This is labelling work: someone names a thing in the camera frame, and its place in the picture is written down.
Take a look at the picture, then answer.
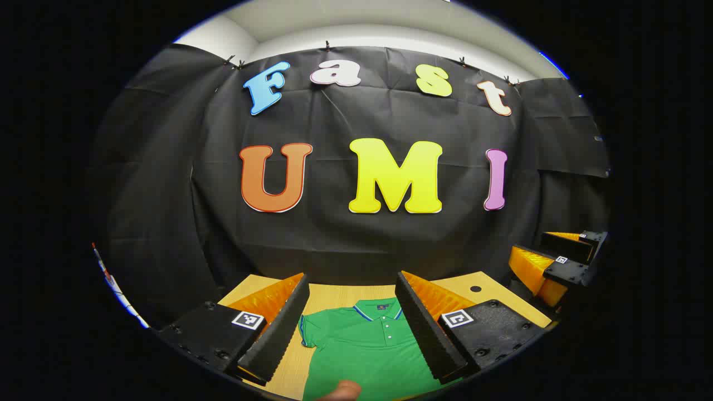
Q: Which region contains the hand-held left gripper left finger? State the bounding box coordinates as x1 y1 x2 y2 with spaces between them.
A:
158 273 310 386

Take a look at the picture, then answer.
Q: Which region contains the green polo T-shirt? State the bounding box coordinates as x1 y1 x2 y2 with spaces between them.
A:
299 297 463 401

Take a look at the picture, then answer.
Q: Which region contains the white printed sheet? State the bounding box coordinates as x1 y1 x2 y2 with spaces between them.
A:
92 242 150 329

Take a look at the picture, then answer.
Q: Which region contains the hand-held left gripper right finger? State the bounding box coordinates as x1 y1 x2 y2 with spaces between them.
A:
395 271 549 385

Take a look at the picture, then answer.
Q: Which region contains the black backdrop cloth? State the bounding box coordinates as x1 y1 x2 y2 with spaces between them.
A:
92 43 612 329

